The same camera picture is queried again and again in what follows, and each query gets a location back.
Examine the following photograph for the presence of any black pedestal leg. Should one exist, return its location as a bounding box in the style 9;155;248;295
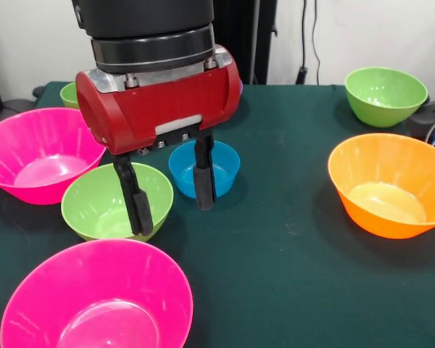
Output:
0;85;46;113
407;101;435;142

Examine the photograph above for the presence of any light blue plastic bowl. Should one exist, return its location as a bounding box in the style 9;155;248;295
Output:
167;140;241;199

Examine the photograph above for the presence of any pink plastic bowl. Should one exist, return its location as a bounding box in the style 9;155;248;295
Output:
0;107;108;206
0;239;195;348

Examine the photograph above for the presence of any green plastic cup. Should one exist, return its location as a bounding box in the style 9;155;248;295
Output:
59;81;80;109

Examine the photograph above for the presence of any black wall cable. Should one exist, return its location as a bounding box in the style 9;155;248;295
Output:
295;0;320;86

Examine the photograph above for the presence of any orange plastic bowl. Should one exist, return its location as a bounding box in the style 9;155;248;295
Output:
328;133;435;240

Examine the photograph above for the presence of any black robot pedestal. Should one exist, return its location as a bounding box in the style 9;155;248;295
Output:
213;0;278;85

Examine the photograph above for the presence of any dark green table cloth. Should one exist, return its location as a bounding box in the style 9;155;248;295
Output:
0;81;435;348

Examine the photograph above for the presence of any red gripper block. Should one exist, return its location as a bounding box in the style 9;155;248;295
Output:
75;45;242;236

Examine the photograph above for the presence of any green plastic bowl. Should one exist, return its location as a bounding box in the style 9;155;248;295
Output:
60;162;175;243
344;67;429;128

